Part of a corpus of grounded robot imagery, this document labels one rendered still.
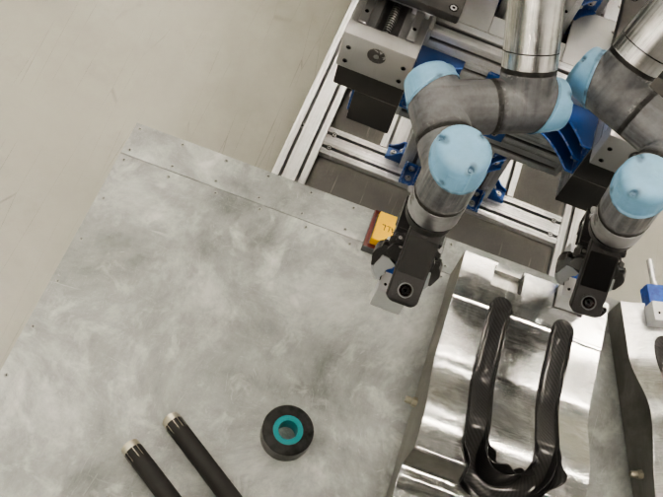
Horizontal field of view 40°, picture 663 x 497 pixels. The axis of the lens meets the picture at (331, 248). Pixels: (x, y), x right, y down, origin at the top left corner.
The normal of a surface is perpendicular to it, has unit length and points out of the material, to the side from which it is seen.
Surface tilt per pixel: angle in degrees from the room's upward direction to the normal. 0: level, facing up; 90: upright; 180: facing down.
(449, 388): 28
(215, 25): 0
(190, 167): 0
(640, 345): 0
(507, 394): 21
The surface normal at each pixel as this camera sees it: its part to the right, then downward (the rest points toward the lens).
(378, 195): 0.17, -0.47
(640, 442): -0.99, -0.09
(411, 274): 0.00, 0.00
